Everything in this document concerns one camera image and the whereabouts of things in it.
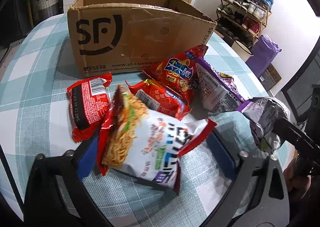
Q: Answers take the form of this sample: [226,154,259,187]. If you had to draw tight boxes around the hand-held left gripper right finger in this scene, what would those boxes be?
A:
[200,131,290,227]

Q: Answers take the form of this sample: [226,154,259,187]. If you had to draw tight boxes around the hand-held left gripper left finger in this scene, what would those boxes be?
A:
[24,138,118,227]

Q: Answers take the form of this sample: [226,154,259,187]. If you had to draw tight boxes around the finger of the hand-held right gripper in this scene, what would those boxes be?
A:
[271,116,312,155]

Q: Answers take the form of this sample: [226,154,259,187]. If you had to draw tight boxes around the purple white snack packet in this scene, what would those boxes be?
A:
[236,96,288,154]
[196,57,245,114]

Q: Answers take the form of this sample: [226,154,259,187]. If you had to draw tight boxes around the red black-band noodle packet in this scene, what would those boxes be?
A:
[66,72,112,143]

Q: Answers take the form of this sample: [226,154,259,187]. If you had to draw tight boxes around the white red noodle snack packet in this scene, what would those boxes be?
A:
[96,84,217,195]

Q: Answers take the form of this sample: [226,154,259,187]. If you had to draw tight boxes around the red blue noodle packet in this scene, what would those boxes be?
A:
[124,79,192,120]

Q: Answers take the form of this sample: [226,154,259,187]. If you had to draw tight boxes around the red crisp packet blue label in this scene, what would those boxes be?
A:
[142,45,208,106]

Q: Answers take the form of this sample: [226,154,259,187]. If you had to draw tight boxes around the brown cardboard box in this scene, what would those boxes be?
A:
[67,0,217,79]

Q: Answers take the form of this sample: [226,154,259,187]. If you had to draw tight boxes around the person's right hand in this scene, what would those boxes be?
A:
[283,159,312,194]

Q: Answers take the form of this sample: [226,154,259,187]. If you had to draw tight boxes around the dark patterned doormat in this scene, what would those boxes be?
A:
[259,63,279,85]

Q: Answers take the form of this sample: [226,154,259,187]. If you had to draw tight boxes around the purple bag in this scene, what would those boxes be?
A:
[245,34,282,79]

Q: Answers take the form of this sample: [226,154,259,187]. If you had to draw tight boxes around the cream bucket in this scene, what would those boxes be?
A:
[231,38,254,56]

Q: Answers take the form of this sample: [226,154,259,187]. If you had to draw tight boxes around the rows of racked shoes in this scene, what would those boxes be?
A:
[216,0,273,47]

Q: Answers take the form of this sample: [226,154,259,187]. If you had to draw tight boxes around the dotted beige rug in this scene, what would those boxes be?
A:
[0,38,25,67]

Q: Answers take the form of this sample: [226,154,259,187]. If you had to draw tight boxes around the woven laundry basket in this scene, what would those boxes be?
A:
[35,0,63,19]

